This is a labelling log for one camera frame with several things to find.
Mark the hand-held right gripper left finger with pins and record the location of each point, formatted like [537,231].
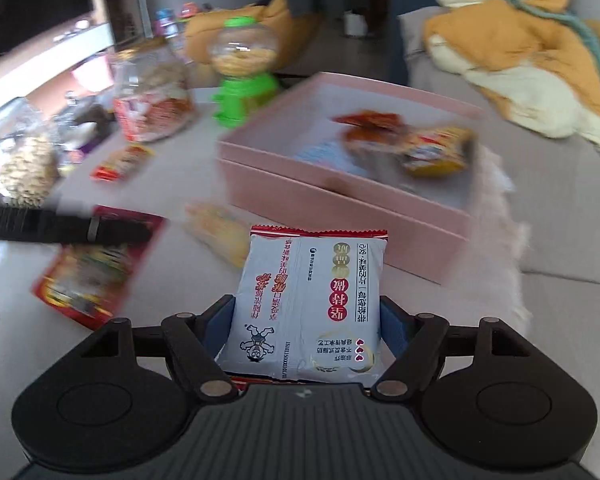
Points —
[222,329]

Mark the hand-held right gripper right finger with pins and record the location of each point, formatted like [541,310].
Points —
[394,329]

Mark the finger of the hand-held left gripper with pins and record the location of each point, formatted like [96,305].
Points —
[55,227]

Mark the dark red snack packet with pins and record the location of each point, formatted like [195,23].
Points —
[90,280]

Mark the white snack packet red edges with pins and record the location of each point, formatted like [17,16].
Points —
[305,300]

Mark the pink cardboard box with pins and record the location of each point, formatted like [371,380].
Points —
[355,210]

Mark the yellow panda snack packet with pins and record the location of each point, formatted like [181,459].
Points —
[435,152]

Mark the blue candy packet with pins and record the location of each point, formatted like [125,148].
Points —
[325,156]

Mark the red orange snack packet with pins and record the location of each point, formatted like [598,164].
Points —
[367,127]

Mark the glass jar of peanuts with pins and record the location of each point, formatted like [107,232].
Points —
[20,170]

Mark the small red snack packet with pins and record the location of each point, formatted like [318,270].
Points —
[122,162]

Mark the clear crispy snack packet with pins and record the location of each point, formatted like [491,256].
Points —
[220,235]

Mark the peanut jar with red label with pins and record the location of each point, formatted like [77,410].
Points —
[150,105]

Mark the grey sofa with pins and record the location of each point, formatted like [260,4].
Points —
[570,210]

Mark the green candy dispenser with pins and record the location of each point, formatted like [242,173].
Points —
[240,95]

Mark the blue toy figure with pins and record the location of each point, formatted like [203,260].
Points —
[165,21]

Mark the wooden shelf unit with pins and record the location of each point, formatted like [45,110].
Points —
[120,0]

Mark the red toy figure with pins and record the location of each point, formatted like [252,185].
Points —
[190,10]

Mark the white bin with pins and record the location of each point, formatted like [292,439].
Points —
[356,24]

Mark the yellow bean bag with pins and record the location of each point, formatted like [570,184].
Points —
[290,25]

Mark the yellow and cream blanket pile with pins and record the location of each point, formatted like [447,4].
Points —
[520,45]

